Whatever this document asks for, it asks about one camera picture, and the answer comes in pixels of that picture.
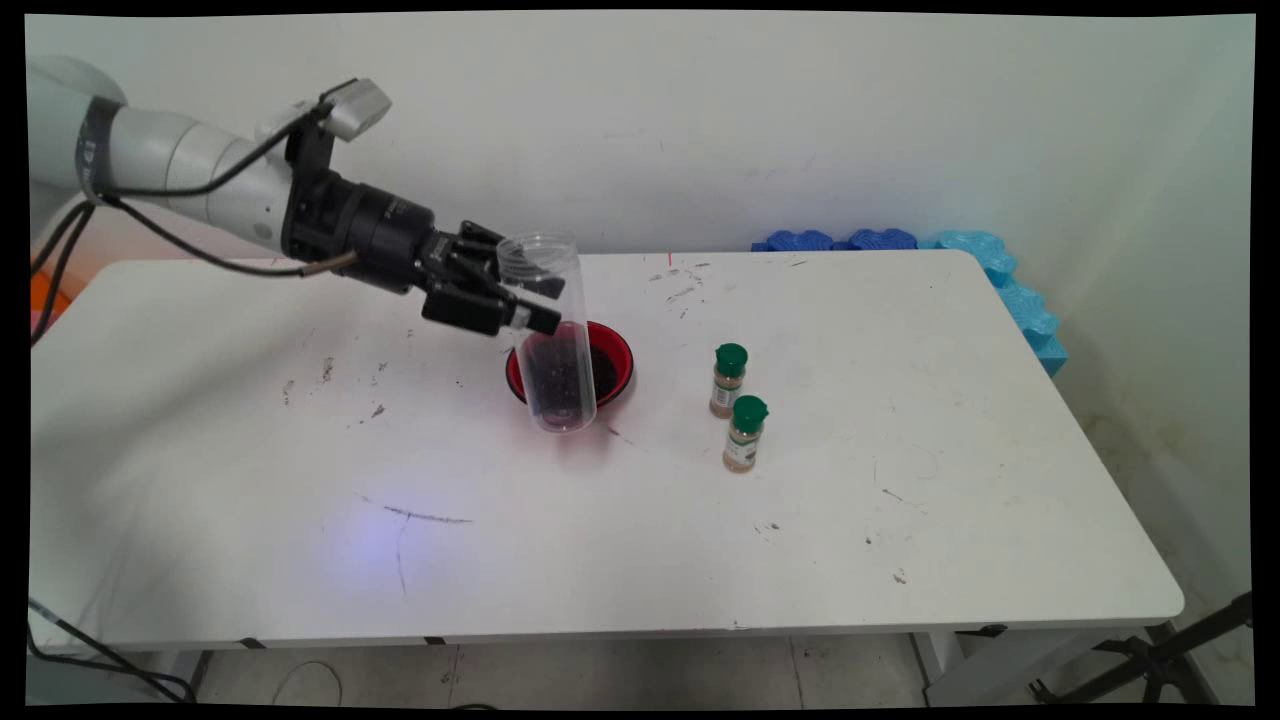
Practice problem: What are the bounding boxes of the black hanging cable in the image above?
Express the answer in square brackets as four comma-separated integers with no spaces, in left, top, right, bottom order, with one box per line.
[28,597,198,704]

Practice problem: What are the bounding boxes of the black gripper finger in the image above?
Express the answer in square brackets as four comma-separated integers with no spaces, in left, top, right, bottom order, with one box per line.
[450,220,566,301]
[421,278,563,339]

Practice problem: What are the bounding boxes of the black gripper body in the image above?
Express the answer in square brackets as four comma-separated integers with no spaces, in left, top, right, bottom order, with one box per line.
[281,168,468,299]

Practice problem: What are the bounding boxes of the white table leg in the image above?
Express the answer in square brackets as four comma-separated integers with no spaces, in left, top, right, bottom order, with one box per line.
[150,650,213,703]
[910,625,1186,707]

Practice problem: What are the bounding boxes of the light blue foam tiles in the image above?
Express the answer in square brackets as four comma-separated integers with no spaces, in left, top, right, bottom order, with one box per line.
[920,230,1069,379]

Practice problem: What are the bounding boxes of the orange box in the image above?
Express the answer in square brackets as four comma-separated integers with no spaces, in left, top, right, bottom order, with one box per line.
[30,268,77,323]

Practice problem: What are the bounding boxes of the spice bottle green cap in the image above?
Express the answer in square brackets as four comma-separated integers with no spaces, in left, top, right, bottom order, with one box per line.
[709,343,749,419]
[723,395,770,474]

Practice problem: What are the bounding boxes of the black tripod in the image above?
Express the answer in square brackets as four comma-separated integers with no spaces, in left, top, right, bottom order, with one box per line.
[1030,592,1254,705]

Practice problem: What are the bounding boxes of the red bowl black rim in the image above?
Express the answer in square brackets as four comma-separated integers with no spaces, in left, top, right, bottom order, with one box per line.
[505,320,635,409]

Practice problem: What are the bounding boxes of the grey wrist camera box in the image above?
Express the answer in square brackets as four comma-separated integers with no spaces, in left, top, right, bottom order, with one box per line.
[320,78,393,143]

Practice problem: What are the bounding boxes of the black seeds pile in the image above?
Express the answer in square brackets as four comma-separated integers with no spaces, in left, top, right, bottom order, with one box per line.
[518,338,622,403]

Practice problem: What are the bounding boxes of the black cable strap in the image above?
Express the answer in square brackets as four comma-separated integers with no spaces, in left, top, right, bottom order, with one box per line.
[75,95,127,203]

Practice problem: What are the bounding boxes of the clear plastic jar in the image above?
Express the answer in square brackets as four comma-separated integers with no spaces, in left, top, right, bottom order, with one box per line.
[496,230,599,435]

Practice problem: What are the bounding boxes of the thin cable loop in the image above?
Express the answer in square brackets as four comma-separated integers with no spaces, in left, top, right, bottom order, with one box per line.
[273,659,345,706]

